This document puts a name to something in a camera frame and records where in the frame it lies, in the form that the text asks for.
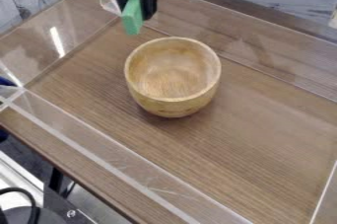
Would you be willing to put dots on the green rectangular block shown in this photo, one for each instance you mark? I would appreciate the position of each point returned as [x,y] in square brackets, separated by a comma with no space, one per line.
[132,17]

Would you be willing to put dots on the brown wooden bowl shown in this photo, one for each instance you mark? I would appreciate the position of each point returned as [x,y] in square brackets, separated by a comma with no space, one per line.
[172,75]

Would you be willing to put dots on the blue object at edge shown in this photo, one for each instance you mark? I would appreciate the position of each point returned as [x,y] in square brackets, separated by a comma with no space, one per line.
[6,82]

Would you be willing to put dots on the black metal table leg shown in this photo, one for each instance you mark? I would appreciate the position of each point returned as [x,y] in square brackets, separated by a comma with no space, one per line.
[56,180]

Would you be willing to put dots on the clear acrylic tray wall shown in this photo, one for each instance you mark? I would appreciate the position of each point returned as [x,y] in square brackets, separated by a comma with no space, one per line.
[251,161]

